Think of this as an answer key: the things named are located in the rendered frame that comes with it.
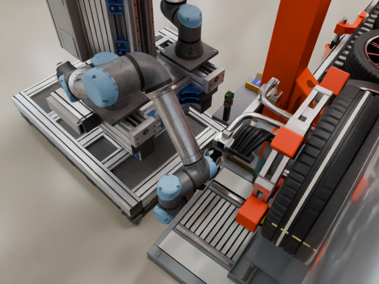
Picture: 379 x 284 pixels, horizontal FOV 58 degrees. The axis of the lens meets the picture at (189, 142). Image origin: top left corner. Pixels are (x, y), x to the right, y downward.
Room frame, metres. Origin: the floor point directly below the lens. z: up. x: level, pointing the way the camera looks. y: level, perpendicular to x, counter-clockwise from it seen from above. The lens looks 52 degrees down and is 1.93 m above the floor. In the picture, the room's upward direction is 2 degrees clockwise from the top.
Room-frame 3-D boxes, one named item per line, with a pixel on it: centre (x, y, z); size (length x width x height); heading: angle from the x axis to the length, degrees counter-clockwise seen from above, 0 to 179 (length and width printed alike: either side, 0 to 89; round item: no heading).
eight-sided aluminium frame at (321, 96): (0.81, -0.40, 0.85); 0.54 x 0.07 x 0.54; 145
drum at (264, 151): (0.85, -0.34, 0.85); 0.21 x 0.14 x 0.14; 55
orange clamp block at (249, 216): (0.55, -0.22, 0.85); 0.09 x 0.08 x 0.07; 145
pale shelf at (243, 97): (1.51, -0.32, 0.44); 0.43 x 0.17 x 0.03; 145
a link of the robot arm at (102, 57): (1.12, 0.35, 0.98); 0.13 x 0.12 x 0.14; 129
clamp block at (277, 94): (1.07, -0.33, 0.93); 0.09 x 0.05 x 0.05; 55
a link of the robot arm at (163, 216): (0.57, 0.06, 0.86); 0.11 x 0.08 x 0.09; 144
